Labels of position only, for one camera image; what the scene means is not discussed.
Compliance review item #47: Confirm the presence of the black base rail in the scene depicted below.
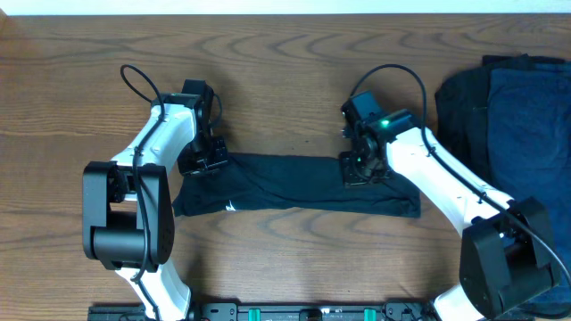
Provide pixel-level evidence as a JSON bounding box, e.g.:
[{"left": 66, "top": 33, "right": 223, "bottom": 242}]
[{"left": 87, "top": 302, "right": 442, "bottom": 321}]

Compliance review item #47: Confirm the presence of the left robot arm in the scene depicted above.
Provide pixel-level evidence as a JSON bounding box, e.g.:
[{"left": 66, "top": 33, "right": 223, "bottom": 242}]
[{"left": 82, "top": 92, "right": 228, "bottom": 320}]

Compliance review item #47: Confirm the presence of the dark teal t-shirt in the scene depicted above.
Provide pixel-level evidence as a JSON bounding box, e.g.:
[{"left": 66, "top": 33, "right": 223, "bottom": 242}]
[{"left": 173, "top": 153, "right": 421, "bottom": 218}]

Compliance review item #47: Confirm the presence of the black garment in pile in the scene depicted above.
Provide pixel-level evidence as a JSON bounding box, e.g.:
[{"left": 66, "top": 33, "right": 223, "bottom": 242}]
[{"left": 434, "top": 54, "right": 566, "bottom": 183}]

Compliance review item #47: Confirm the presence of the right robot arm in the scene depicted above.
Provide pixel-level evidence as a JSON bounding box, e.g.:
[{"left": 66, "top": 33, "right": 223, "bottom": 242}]
[{"left": 340, "top": 107, "right": 570, "bottom": 320}]

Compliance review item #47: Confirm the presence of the blue garment in pile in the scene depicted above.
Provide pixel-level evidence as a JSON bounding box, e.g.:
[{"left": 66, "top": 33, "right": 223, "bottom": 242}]
[{"left": 487, "top": 62, "right": 570, "bottom": 266}]

